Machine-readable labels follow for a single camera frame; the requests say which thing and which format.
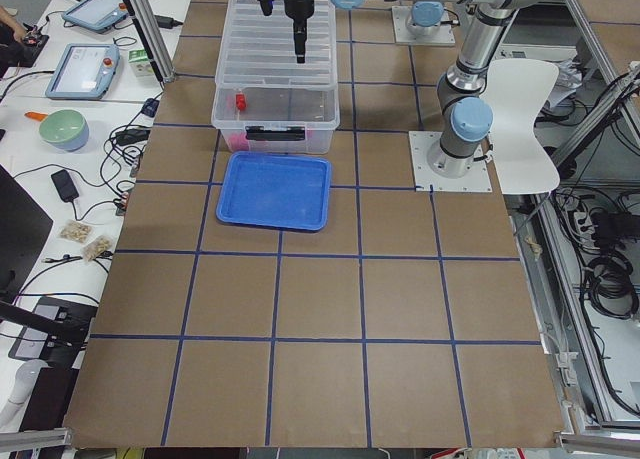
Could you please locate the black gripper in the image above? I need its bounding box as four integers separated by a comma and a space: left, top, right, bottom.
284, 0, 315, 63

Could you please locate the red block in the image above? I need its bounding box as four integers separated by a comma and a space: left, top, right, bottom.
235, 93, 247, 111

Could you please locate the clear plastic box lid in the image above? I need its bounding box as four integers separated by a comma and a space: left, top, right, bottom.
215, 0, 338, 90

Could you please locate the clear plastic storage box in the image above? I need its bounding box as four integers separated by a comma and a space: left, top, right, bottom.
211, 87, 340, 154

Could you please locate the green white carton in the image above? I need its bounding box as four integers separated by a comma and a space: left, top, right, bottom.
127, 49, 155, 77

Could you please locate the blue plastic tray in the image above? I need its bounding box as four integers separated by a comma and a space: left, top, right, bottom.
216, 151, 332, 231

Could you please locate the far blue teach pendant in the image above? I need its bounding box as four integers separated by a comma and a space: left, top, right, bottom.
62, 0, 128, 33

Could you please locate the blue teach pendant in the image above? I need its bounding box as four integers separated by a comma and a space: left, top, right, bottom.
45, 43, 120, 100
62, 0, 128, 33

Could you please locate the near blue teach pendant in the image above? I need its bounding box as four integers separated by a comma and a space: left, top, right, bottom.
45, 43, 120, 100

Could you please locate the green bowl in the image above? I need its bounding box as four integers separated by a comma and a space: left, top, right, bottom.
39, 109, 89, 152

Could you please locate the white chair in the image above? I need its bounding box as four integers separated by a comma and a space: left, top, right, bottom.
481, 58, 560, 195

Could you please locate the black power adapter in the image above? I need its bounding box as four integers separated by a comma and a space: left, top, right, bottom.
51, 169, 79, 203

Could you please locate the snack bag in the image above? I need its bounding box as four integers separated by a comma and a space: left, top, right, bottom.
82, 235, 113, 262
59, 220, 93, 244

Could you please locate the black box latch handle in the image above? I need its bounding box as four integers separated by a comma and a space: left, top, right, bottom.
245, 126, 306, 142

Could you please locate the aluminium frame post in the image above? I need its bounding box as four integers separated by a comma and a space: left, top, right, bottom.
123, 0, 175, 84

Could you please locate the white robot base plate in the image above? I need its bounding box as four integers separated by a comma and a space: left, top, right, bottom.
409, 131, 492, 193

